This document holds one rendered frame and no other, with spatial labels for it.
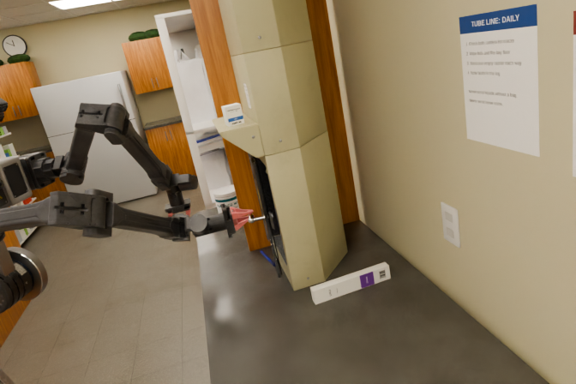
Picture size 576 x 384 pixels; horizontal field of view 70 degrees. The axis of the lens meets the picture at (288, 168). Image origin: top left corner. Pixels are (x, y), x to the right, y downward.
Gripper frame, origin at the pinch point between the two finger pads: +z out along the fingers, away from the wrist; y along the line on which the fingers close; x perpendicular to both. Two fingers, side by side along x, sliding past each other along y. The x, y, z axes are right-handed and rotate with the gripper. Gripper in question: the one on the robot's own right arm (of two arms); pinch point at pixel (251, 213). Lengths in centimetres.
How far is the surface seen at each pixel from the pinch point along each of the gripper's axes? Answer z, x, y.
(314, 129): 25.4, -3.4, 24.1
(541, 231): 50, -67, 7
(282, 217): 8.4, -11.1, 0.6
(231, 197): -3, 63, -14
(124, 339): -94, 140, -121
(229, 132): -1.9, -11.2, 30.5
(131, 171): -116, 476, -77
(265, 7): 15, -11, 62
